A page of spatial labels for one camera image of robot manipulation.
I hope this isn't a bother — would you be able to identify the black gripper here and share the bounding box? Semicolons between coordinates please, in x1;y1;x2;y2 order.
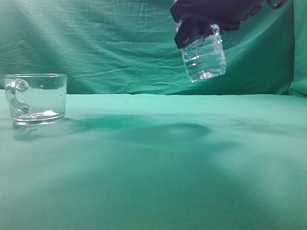
170;0;262;49

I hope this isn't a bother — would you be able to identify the clear plastic water bottle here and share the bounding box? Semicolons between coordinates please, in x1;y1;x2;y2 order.
176;22;226;82

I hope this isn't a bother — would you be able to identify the green backdrop cloth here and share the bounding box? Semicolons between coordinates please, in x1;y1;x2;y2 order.
0;0;307;96

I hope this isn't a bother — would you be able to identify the green table cloth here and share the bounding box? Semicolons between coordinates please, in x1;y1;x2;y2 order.
0;94;307;230

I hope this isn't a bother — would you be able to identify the clear glass mug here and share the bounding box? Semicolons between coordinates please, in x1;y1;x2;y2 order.
3;73;68;126

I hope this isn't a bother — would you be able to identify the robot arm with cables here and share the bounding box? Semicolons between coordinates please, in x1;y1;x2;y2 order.
266;0;288;9

